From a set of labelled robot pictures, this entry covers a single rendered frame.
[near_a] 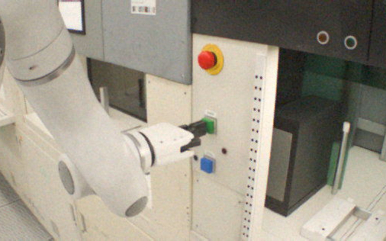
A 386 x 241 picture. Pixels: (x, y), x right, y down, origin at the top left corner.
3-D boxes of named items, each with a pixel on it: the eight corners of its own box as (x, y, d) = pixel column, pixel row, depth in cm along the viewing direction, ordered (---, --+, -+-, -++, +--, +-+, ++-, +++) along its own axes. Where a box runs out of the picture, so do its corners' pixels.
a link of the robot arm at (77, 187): (146, 155, 64) (117, 125, 68) (80, 180, 55) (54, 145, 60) (140, 187, 68) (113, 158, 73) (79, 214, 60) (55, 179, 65)
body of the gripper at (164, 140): (123, 160, 75) (165, 144, 82) (154, 178, 68) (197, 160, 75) (120, 126, 72) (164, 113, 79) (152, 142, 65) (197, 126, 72)
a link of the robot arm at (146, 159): (116, 166, 73) (128, 162, 75) (142, 183, 67) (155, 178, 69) (113, 127, 70) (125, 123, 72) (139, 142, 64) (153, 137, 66)
